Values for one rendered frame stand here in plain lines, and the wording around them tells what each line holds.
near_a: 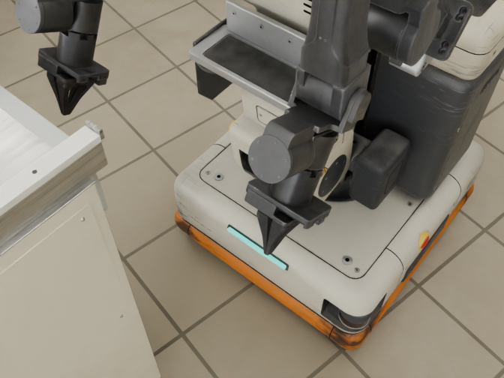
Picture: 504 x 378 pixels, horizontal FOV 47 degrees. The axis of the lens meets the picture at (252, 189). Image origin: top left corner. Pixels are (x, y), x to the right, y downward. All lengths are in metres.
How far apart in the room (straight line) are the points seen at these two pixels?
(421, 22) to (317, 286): 0.80
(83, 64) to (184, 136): 1.08
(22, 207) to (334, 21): 0.44
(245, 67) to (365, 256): 0.60
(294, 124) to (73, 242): 0.38
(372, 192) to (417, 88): 0.24
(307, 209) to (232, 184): 0.77
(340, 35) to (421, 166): 0.82
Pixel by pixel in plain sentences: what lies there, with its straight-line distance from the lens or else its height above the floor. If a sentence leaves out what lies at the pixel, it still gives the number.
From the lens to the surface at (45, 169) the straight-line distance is 0.79.
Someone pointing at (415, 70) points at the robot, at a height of 0.89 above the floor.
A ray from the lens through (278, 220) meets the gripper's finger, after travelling 0.76.
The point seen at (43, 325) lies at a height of 0.64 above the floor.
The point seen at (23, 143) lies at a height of 0.84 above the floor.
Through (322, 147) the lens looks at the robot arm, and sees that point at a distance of 0.72.
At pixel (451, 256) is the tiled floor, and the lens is 1.82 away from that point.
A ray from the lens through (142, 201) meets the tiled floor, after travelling 1.86.
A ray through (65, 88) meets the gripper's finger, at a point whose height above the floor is 0.83.
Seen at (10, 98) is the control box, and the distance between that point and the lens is 0.99.
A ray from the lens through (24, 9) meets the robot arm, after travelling 0.93.
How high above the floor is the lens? 1.47
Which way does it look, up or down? 52 degrees down
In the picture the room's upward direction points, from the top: straight up
